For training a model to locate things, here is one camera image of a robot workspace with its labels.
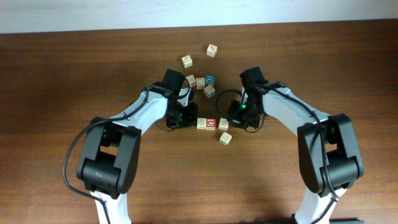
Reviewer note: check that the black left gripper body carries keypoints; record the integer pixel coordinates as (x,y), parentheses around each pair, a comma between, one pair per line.
(183,116)

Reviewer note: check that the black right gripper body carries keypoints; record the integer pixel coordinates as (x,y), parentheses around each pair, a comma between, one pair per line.
(244,115)

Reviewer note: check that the yellow wooden block 7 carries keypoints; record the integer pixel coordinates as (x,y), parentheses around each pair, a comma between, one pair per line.
(201,123)

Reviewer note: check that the green-edged wooden block 6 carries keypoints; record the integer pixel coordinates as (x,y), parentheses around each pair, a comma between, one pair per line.
(225,138)

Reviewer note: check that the red U wooden block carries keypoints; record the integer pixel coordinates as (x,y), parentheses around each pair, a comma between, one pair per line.
(210,124)

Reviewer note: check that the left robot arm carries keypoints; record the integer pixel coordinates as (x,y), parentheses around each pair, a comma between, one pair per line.
(109,158)

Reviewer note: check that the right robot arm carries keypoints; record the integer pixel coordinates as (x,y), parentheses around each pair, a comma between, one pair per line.
(328,152)

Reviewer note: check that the wooden block K baseball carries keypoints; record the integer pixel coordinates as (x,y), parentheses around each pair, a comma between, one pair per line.
(191,81)

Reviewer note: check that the wooden block number 1 car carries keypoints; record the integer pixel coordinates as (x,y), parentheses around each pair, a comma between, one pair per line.
(209,91)

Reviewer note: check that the wooden block apple red letter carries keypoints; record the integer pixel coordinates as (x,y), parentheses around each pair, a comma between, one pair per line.
(200,83)

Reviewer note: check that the blue D wooden block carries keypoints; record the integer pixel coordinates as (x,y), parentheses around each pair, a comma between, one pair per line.
(210,80)

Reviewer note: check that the green R wooden block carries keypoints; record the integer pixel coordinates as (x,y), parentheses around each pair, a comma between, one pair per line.
(187,61)

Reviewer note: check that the wooden block number 2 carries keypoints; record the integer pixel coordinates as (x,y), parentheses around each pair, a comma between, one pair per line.
(212,50)

